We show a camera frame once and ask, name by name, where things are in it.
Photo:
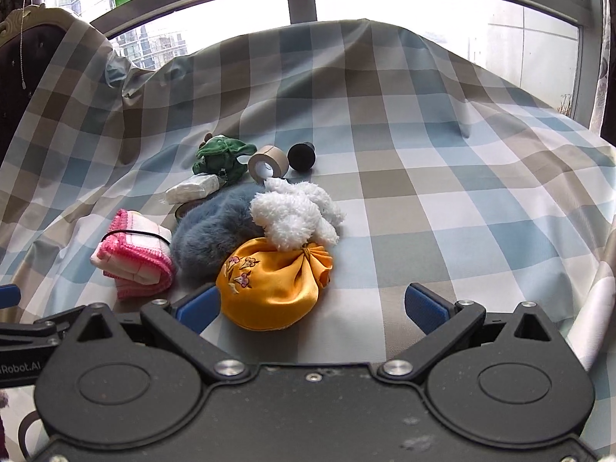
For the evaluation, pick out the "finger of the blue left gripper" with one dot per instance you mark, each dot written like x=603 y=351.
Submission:
x=10 y=295

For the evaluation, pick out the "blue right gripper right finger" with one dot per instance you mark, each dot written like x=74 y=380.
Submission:
x=427 y=310

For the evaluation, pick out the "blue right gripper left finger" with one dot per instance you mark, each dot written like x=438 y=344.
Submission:
x=198 y=309

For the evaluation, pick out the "yellow embroidered satin pouch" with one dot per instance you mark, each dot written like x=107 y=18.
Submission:
x=263 y=288

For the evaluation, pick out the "blue-grey furry plush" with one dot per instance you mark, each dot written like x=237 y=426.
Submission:
x=209 y=233

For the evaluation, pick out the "pink white cloth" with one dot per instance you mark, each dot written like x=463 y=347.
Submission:
x=135 y=252

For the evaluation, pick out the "checkered blue brown cloth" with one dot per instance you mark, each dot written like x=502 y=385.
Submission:
x=448 y=177

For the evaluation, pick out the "white fluffy plush toy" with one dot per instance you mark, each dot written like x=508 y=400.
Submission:
x=293 y=215

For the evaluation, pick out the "green plush toy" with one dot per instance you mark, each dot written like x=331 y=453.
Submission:
x=219 y=155

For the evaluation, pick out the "beige tape roll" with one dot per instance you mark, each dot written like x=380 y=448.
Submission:
x=268 y=161

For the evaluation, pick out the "black mushroom knob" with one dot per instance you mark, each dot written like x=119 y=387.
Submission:
x=301 y=157

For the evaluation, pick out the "ornate cream dark chair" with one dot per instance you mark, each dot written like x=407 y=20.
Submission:
x=29 y=39

